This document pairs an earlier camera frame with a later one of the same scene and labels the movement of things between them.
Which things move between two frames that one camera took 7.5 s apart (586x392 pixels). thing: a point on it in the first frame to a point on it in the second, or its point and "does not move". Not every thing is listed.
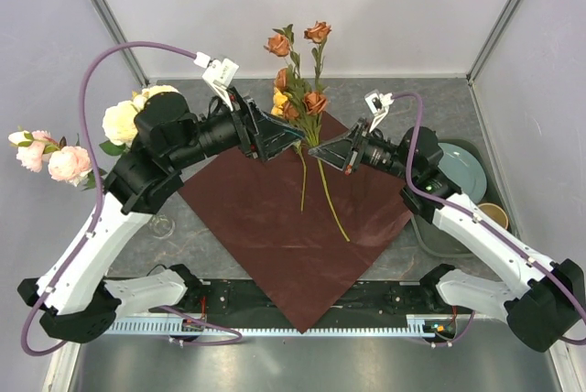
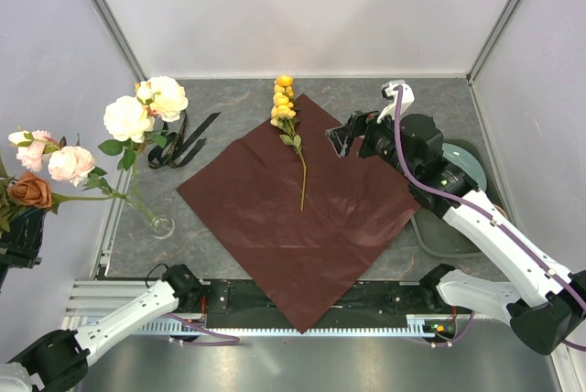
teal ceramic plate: [462, 168] does not move
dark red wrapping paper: [299, 226] does not move
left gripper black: [261, 134] to [21, 245]
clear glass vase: [160, 226] does not move
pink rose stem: [66, 162] does not move
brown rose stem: [304, 83] to [33, 190]
